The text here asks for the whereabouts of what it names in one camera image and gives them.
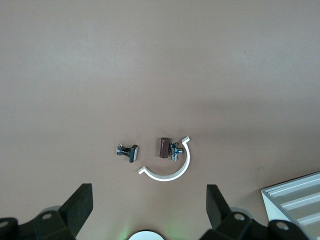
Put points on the brown block with screw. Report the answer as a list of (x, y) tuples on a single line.
[(163, 147)]

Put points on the black square push button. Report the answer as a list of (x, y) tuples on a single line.
[(131, 153)]

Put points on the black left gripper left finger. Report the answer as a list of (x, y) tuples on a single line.
[(75, 210)]

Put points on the white curved pipe clamp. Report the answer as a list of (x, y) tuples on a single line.
[(186, 160)]

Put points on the chrome valve fitting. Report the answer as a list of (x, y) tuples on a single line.
[(175, 151)]

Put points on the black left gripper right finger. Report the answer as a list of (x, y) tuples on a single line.
[(217, 207)]

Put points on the white divided plastic bin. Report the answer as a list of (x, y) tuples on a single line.
[(277, 212)]

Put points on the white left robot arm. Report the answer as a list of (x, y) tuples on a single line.
[(146, 235)]

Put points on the brown table mat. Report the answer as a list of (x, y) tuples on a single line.
[(150, 62)]

